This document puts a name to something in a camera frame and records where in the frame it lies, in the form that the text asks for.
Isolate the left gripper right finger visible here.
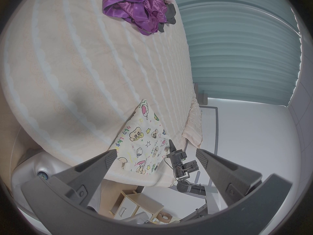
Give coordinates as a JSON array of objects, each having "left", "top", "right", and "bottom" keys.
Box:
[{"left": 196, "top": 148, "right": 262, "bottom": 205}]

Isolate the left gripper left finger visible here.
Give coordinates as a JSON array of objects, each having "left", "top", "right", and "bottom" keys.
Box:
[{"left": 50, "top": 149, "right": 117, "bottom": 206}]

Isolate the white printed pyjama top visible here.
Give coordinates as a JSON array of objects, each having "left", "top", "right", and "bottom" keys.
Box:
[{"left": 108, "top": 99, "right": 172, "bottom": 179}]

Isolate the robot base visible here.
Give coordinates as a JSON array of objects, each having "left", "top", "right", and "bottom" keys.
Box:
[{"left": 10, "top": 148, "right": 103, "bottom": 217}]

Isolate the bed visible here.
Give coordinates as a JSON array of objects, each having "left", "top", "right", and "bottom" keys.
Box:
[{"left": 0, "top": 0, "right": 219, "bottom": 188}]

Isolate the cream striped pillow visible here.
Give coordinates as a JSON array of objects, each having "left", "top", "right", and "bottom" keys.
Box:
[{"left": 182, "top": 99, "right": 204, "bottom": 148}]

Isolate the light wooden bedside table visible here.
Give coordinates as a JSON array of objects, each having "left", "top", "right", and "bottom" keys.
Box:
[{"left": 109, "top": 186, "right": 181, "bottom": 224}]

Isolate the grey bedside table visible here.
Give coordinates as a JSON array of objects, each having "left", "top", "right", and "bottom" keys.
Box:
[{"left": 195, "top": 83, "right": 208, "bottom": 105}]

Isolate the dark grey garment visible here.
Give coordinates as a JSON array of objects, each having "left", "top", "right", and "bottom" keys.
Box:
[{"left": 157, "top": 3, "right": 177, "bottom": 33}]

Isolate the purple garment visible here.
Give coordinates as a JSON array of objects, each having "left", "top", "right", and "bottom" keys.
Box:
[{"left": 102, "top": 0, "right": 170, "bottom": 35}]

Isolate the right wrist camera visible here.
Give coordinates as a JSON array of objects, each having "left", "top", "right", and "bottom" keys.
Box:
[{"left": 183, "top": 160, "right": 199, "bottom": 174}]

